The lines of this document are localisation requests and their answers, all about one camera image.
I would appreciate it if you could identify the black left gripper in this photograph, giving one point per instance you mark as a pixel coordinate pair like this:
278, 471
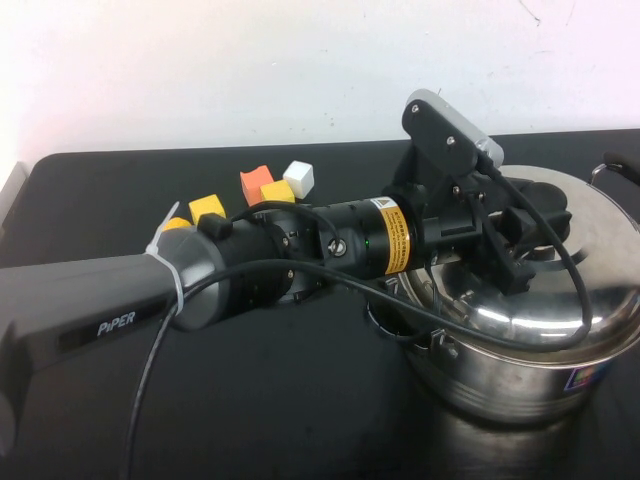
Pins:
450, 235

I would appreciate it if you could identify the steel lid with black knob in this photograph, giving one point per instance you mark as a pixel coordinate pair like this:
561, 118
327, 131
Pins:
500, 325

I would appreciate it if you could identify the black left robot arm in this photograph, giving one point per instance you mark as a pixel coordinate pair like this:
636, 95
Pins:
75, 300

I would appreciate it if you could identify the white foam cube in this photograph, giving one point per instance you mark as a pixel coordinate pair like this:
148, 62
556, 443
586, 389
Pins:
300, 177

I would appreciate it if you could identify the yellow foam cube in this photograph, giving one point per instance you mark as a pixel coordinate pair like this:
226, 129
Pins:
277, 192
207, 205

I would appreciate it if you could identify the orange foam block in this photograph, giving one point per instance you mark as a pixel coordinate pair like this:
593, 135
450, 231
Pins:
252, 182

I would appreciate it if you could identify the yellow rubber duck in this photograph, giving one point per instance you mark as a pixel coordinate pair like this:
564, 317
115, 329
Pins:
175, 224

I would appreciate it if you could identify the white zip tie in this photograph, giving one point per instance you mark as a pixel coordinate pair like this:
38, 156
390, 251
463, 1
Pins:
170, 270

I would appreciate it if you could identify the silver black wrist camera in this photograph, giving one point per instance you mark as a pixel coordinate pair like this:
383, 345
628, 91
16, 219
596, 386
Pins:
440, 130

